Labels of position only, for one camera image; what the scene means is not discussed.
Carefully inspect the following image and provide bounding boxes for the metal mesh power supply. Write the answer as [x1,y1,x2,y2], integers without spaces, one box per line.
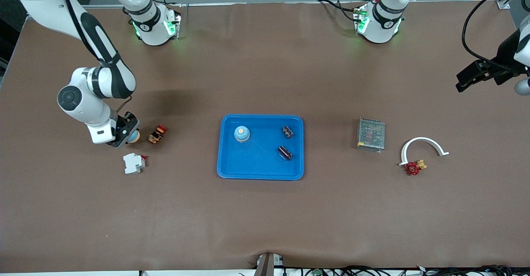
[356,118,386,153]

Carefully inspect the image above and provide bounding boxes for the brass valve red handle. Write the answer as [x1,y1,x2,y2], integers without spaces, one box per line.
[405,159,428,176]

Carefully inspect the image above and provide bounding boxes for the white circuit breaker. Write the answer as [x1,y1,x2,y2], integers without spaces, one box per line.
[123,153,147,175]

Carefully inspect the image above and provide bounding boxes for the black base cable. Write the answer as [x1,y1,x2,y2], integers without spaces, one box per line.
[318,0,361,22]

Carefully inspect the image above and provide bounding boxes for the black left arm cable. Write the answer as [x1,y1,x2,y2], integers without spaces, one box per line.
[461,0,530,67]

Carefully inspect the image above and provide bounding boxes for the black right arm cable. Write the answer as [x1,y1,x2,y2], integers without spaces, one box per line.
[60,0,133,114]

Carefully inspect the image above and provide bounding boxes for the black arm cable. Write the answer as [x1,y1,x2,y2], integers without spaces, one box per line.
[60,0,133,114]
[461,0,530,67]

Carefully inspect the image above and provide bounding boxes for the brown camera mount post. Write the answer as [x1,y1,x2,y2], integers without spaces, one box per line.
[253,252,285,276]

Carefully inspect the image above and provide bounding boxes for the black cable bundle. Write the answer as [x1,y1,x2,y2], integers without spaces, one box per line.
[282,264,530,276]

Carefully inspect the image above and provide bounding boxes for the blue plastic tray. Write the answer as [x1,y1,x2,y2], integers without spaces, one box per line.
[217,114,304,181]

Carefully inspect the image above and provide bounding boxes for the white semicircular bracket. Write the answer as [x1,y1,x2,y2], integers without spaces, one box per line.
[399,137,450,167]

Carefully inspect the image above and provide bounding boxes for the orange red-capped switch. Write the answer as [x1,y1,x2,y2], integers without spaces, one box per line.
[148,124,168,144]

